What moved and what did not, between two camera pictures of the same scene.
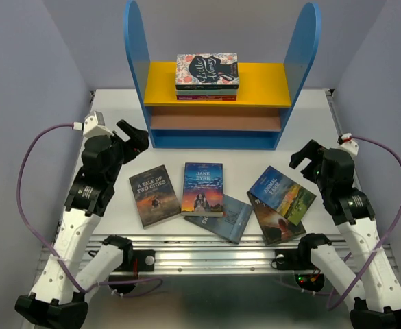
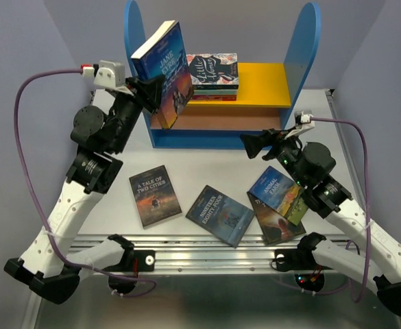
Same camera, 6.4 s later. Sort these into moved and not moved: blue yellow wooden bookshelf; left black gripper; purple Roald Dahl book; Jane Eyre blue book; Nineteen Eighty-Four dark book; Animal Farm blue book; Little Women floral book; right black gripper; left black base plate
Moved: right black gripper; Jane Eyre blue book; left black gripper
Not moved: purple Roald Dahl book; left black base plate; blue yellow wooden bookshelf; Nineteen Eighty-Four dark book; Animal Farm blue book; Little Women floral book
